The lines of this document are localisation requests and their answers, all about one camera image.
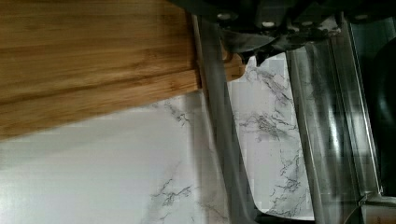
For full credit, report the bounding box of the black bowl in oven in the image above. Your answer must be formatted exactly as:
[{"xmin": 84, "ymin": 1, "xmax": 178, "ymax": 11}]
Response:
[{"xmin": 366, "ymin": 39, "xmax": 396, "ymax": 197}]

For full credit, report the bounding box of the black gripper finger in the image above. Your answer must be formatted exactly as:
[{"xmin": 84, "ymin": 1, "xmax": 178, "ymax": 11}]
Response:
[{"xmin": 219, "ymin": 28, "xmax": 277, "ymax": 65}]

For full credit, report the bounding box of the bamboo cutting board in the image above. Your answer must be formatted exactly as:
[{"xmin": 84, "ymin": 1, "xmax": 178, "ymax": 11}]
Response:
[{"xmin": 0, "ymin": 0, "xmax": 247, "ymax": 141}]

